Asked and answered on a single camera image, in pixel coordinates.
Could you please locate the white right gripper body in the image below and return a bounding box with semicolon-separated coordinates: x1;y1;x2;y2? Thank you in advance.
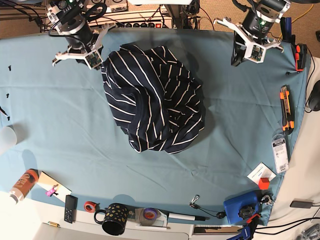
52;23;117;70

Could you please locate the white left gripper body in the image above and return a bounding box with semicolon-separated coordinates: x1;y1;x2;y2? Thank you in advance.
214;17;284;63

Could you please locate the navy white striped t-shirt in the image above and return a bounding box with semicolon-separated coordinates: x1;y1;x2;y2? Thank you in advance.
101;44;205;154

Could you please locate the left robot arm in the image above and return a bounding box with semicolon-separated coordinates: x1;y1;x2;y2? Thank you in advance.
213;0;291;67

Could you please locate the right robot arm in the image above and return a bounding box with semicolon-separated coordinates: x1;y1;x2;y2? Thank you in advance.
46;0;117;70

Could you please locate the orange black clamp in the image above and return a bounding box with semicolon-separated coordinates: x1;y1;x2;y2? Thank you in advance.
294;43;308;72

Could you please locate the black power strip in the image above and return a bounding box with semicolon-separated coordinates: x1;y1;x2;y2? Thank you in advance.
116;22;169;29

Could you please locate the black computer mouse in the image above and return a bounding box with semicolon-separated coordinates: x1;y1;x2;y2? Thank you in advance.
308;80;320;112

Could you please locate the orange black utility knife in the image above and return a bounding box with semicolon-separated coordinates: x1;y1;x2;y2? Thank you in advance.
280;85;295;136

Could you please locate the clear plastic bit case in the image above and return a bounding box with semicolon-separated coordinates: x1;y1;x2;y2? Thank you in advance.
271;133;289;174

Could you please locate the translucent white cup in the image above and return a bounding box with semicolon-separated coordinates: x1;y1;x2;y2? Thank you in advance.
0;126;17;155

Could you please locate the white paper card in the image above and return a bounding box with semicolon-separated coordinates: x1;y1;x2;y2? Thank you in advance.
247;162;276;185

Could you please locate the small orange cube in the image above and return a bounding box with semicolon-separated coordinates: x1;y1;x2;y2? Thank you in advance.
258;177;270;190

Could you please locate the orange brown bottle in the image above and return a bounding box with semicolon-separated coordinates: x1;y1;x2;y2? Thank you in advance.
9;168;39;205

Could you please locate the red tape roll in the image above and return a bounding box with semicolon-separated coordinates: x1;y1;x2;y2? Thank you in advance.
83;201;97;213

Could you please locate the black remote control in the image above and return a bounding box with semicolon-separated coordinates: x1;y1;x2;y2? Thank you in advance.
64;195;78;224

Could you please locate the blue plastic box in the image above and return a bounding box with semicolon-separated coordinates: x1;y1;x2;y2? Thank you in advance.
223;191;260;224

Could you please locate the black power adapter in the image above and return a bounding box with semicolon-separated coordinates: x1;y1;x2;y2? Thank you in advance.
289;199;314;209

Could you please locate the black knob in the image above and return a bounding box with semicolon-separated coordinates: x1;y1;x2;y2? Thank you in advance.
238;205;255;220

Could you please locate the black mug yellow pattern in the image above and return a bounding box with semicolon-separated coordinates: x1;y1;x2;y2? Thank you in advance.
93;203;129;236

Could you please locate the purple tape roll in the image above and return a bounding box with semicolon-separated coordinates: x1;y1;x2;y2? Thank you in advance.
142;207;158;221

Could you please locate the blue black bar clamp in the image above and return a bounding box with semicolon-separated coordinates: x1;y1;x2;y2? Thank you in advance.
228;213;261;240

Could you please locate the white black marker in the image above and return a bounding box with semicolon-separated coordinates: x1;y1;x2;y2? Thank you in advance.
168;212;208;222

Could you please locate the blue clamp handle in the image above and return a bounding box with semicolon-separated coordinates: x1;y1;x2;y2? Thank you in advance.
280;17;293;42

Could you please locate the carabiner with black lanyard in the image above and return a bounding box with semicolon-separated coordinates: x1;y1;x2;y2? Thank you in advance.
189;194;227;219

